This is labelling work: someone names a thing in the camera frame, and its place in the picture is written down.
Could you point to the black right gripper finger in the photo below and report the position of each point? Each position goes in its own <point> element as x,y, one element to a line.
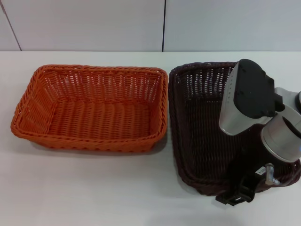
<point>228,200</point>
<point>248,191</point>

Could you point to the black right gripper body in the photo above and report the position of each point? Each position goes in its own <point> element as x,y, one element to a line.
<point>247,164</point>

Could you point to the dark brown woven plastic basket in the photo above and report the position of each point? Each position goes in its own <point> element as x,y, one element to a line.
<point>200,117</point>

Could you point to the orange woven plastic basket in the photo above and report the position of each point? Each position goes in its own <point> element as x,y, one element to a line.
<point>98,117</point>

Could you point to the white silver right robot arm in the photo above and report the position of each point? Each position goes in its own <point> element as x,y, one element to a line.
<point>279,139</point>

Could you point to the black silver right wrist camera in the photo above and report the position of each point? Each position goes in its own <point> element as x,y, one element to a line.
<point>249,94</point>

